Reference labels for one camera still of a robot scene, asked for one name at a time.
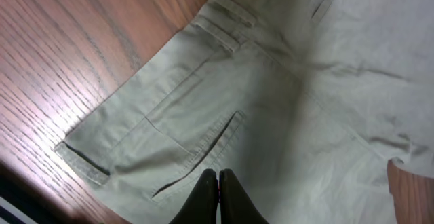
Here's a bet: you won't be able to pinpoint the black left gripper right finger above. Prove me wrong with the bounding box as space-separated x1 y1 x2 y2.
219 168 269 224

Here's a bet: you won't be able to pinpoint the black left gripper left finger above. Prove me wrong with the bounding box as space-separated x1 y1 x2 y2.
170 169 218 224

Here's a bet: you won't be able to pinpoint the light khaki green shorts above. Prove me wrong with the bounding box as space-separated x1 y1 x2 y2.
55 0 433 223

